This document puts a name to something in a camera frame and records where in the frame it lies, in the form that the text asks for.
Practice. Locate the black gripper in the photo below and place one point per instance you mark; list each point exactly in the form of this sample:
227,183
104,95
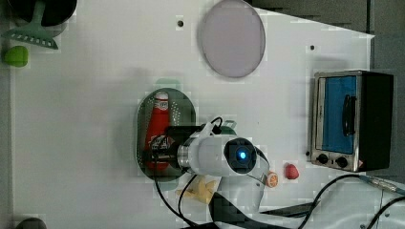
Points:
174,138

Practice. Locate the red plush ketchup bottle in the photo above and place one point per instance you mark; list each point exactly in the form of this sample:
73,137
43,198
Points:
159,120

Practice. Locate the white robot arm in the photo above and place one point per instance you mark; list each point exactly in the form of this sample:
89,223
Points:
210,150

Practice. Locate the green oval strainer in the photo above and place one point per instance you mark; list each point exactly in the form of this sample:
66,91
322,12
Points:
181,113

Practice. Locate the yellow banana peel toy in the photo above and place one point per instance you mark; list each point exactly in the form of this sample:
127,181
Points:
199,189

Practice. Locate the green mug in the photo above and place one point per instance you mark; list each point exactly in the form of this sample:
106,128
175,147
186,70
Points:
228,127

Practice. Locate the orange slice toy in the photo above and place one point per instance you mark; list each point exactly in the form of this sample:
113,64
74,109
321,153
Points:
272,179

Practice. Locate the lilac round plate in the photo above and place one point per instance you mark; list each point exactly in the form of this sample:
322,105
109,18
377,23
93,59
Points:
233,38

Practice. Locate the red strawberry toy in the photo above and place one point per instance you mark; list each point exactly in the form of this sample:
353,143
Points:
291,172

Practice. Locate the green spatula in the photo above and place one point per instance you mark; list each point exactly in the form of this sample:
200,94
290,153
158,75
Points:
33,33

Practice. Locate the black cylinder cup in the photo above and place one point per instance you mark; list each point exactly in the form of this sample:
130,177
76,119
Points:
55,13

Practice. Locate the black toaster oven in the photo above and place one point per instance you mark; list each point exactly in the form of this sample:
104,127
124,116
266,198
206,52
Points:
352,119

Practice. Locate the black cylinder post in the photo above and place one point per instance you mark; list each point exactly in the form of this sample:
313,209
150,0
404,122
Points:
31,223

